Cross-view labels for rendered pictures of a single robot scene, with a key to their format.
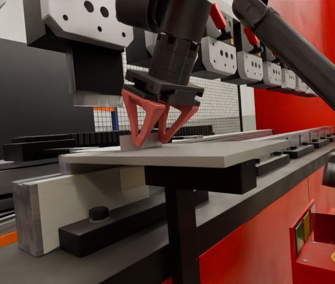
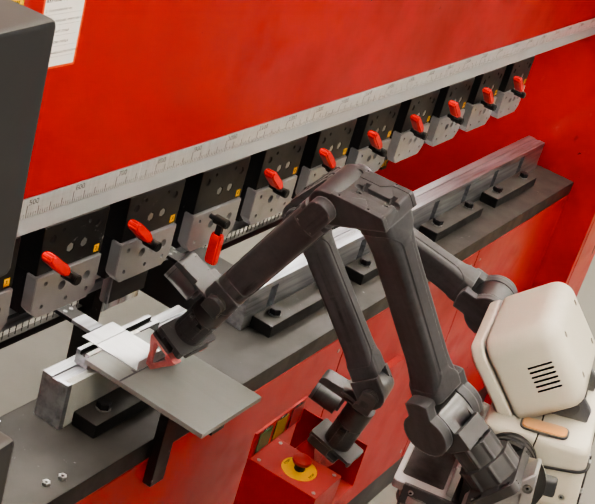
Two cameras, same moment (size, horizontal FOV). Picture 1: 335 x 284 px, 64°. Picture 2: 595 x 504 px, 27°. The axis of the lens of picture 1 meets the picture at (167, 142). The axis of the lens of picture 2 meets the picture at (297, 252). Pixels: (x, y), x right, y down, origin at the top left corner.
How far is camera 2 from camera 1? 193 cm
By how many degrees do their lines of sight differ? 28
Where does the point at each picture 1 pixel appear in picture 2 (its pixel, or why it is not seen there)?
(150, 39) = (184, 239)
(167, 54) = (193, 332)
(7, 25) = not seen: outside the picture
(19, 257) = (44, 426)
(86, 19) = (137, 263)
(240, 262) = (204, 445)
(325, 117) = (541, 113)
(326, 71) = (343, 311)
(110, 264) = (115, 449)
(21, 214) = (49, 397)
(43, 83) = not seen: outside the picture
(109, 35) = (149, 264)
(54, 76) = not seen: hidden behind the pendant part
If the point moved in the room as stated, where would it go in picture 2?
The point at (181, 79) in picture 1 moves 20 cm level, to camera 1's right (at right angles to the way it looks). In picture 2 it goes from (198, 343) to (309, 360)
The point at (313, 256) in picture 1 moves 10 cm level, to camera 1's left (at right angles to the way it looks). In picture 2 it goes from (269, 457) to (219, 450)
